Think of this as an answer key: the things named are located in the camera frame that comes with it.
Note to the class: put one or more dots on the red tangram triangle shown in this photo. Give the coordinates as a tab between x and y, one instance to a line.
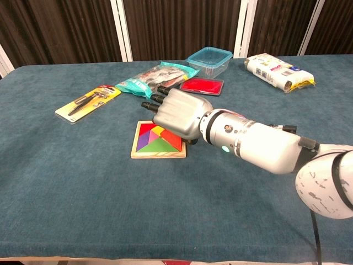
146	129

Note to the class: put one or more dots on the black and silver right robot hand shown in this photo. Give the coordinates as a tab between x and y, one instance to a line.
179	113

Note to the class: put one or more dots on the green tangram triangle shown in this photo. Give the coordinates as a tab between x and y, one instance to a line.
158	147

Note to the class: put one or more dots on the teal clear snack bag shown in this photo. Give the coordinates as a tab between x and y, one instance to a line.
154	77

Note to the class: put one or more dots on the yellow tangram piece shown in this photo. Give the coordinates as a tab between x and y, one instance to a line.
157	130

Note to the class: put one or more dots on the clear container with teal lid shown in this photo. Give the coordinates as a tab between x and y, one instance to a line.
211	62

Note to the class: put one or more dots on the purple tangram parallelogram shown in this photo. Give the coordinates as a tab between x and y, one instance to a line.
144	142

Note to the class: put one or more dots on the red ink pad case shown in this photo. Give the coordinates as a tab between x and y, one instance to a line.
204	85

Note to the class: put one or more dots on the wooden tangram tray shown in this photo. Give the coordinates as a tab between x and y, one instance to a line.
157	155

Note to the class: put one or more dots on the white printed snack package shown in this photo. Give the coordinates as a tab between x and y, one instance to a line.
278	73

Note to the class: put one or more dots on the pink tangram triangle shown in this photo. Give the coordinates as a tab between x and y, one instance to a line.
153	136

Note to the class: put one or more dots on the white metal stand leg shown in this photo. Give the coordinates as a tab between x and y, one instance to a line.
121	30
310	27
244	27
5	62

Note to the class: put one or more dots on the yellow tool blister pack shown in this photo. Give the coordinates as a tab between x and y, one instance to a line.
88	103

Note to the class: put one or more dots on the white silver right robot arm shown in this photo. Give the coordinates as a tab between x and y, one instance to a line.
262	143

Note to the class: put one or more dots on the red triangle piece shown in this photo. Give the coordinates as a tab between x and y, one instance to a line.
172	140

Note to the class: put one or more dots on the teal blue table cloth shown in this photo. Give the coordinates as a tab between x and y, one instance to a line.
96	193

